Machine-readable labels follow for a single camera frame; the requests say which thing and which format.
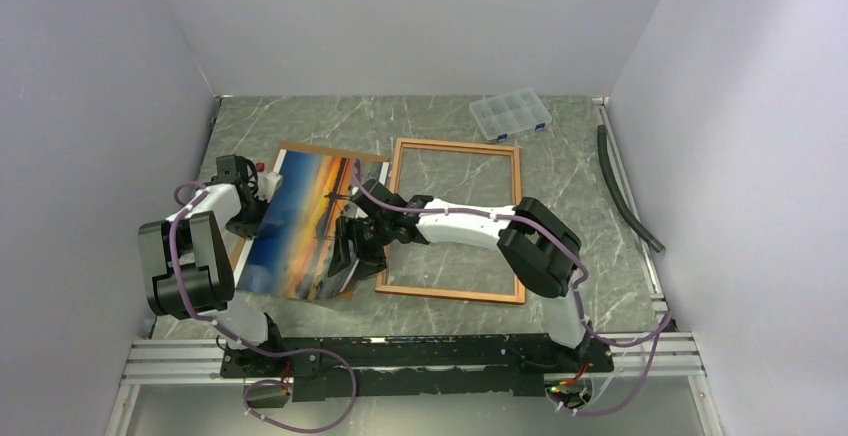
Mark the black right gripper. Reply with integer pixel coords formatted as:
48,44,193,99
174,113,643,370
328,215,395,281

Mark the brown frame backing board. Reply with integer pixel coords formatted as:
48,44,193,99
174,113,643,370
228,141,392,302

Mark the orange wooden picture frame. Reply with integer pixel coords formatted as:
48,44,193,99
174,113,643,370
375,138,526,305

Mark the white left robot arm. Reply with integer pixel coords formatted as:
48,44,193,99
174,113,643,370
138,154,287,376

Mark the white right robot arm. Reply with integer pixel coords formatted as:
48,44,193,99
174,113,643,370
326,179,589,371

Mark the clear plastic organizer box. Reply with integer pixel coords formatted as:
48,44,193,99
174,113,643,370
469,87,553,142

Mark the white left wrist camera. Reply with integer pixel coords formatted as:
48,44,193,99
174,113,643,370
255,162,283,203

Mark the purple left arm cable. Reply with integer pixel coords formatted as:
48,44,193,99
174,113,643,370
168,181,357,434

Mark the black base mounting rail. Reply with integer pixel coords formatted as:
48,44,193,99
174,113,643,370
220,333,614,402

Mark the black corrugated hose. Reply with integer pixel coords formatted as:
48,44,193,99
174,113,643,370
596,124,666,252

